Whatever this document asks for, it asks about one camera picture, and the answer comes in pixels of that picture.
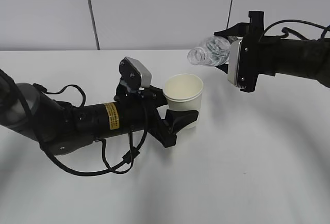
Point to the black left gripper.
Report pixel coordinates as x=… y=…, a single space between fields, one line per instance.
x=141 y=108

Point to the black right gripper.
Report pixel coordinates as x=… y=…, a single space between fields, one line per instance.
x=255 y=55

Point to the clear water bottle green label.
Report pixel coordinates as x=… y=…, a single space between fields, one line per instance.
x=212 y=51

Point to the white paper cup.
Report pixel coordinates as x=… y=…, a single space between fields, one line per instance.
x=184 y=92

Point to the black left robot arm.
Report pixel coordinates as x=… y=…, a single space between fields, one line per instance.
x=28 y=109

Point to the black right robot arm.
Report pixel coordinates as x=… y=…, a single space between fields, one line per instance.
x=295 y=55

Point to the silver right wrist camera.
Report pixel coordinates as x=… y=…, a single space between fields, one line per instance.
x=233 y=64

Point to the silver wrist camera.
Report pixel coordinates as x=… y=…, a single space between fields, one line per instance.
x=233 y=64
x=134 y=75

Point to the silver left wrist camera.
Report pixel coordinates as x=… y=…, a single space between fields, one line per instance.
x=134 y=75

